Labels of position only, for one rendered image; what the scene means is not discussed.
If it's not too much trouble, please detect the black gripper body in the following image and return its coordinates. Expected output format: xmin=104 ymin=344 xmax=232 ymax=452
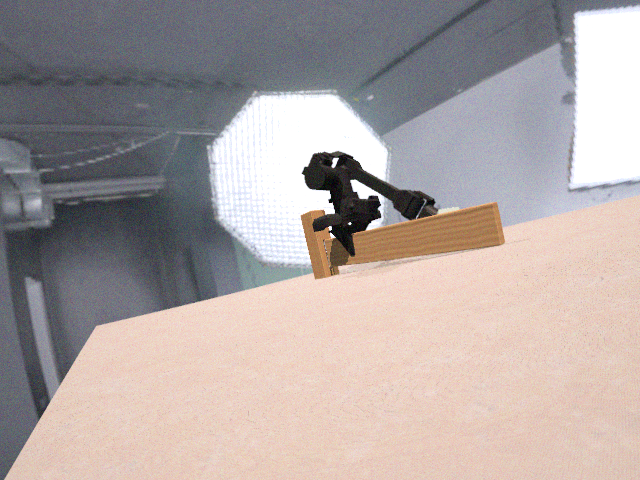
xmin=312 ymin=188 xmax=382 ymax=232

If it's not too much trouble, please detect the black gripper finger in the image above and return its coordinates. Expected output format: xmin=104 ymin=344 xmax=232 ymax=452
xmin=328 ymin=224 xmax=355 ymax=256
xmin=351 ymin=221 xmax=372 ymax=234

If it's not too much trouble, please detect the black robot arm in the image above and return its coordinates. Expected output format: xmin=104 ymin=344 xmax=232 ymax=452
xmin=301 ymin=150 xmax=439 ymax=221

